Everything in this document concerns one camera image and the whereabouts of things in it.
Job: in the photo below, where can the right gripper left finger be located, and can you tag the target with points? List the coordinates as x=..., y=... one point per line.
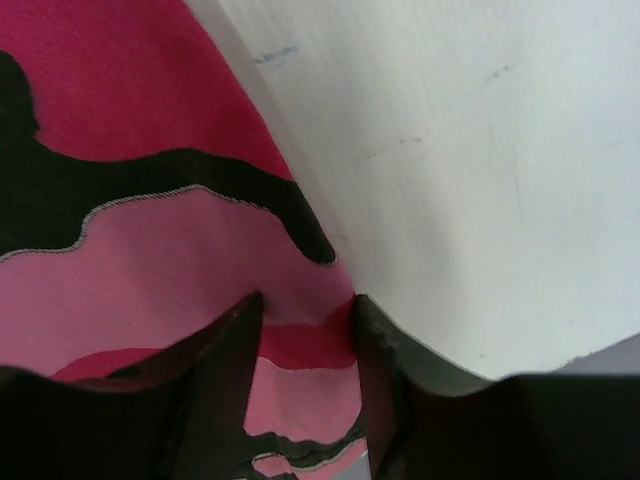
x=178, y=414

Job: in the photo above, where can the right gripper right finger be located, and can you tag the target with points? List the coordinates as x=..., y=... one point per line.
x=428, y=418

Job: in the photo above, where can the pink camouflage trousers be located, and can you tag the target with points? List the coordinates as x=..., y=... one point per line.
x=142, y=196

